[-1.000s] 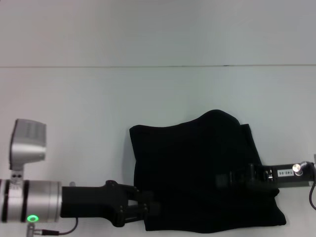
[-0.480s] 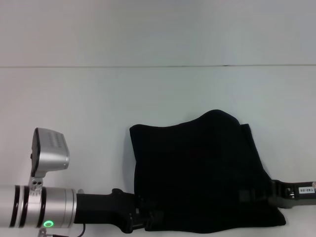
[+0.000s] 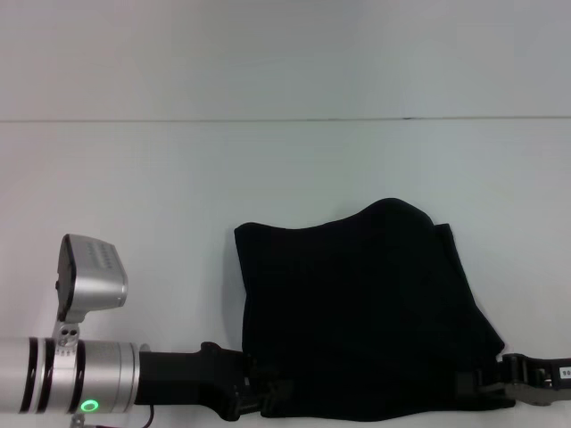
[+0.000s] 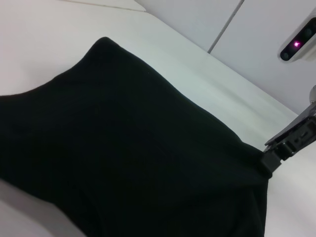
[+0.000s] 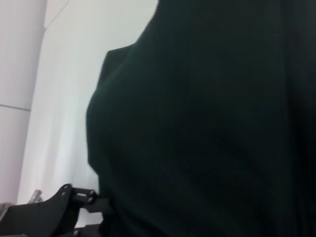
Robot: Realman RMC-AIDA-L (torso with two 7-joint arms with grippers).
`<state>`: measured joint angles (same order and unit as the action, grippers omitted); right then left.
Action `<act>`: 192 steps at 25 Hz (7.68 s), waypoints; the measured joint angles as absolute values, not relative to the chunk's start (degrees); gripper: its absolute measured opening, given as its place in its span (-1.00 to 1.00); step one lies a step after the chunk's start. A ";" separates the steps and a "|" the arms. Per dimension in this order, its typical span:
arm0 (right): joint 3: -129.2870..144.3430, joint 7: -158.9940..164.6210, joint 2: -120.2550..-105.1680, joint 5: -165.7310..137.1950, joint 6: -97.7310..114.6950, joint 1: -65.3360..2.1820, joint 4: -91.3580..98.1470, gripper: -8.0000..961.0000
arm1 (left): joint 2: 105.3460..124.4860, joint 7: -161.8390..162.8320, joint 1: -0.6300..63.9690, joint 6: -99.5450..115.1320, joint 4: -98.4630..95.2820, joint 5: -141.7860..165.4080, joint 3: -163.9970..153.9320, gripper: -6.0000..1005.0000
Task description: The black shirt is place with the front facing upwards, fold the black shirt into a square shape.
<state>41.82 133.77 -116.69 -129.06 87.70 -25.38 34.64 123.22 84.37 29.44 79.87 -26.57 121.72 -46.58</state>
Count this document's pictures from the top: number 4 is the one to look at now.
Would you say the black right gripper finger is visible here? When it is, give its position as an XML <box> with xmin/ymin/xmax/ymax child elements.
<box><xmin>260</xmin><ymin>141</ymin><xmax>296</xmax><ymax>174</ymax></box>

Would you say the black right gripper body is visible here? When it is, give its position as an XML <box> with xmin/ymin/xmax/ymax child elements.
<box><xmin>265</xmin><ymin>105</ymin><xmax>316</xmax><ymax>157</ymax></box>

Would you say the black shirt with FREE print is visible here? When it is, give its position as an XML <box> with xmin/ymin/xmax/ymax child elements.
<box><xmin>0</xmin><ymin>36</ymin><xmax>274</xmax><ymax>237</ymax></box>

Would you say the silver right arm cable connector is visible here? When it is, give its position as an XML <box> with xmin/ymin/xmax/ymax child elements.
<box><xmin>308</xmin><ymin>85</ymin><xmax>316</xmax><ymax>105</ymax></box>

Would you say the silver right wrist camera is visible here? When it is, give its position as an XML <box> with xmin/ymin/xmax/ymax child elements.
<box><xmin>278</xmin><ymin>16</ymin><xmax>316</xmax><ymax>64</ymax></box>

